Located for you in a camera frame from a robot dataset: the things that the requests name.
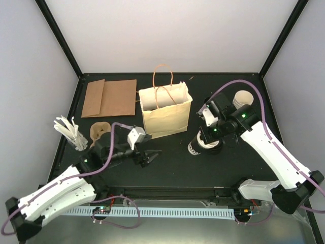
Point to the brown paper bag with handles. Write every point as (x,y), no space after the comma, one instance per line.
(118,98)

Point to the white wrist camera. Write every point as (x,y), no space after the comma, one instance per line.
(136,135)
(209,118)

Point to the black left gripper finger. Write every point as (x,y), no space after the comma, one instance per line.
(147,160)
(151,152)

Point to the stack of white paper cups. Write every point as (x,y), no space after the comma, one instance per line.
(242,98)

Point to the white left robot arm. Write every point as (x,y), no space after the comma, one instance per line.
(80,183)

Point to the white slotted cable duct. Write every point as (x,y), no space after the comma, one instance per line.
(153,212)

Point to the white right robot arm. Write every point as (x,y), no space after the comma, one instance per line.
(295,182)

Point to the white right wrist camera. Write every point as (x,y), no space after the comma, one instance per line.
(209,118)

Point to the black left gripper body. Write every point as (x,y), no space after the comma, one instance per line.
(139,159)

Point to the flat brown paper bag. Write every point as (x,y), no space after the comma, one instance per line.
(93,98)

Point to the cream paper bag with handles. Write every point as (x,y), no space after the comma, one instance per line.
(165,108)

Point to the white stirrers in holder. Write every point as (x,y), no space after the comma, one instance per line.
(70,130)

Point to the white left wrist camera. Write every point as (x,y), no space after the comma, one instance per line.
(136,135)

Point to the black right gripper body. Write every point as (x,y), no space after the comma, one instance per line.
(216,134)

